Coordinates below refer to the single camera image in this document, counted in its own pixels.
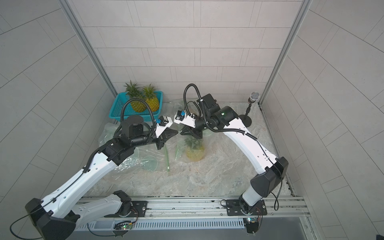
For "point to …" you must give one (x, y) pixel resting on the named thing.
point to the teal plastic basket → (115, 111)
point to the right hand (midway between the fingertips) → (184, 130)
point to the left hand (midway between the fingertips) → (177, 131)
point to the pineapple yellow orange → (149, 94)
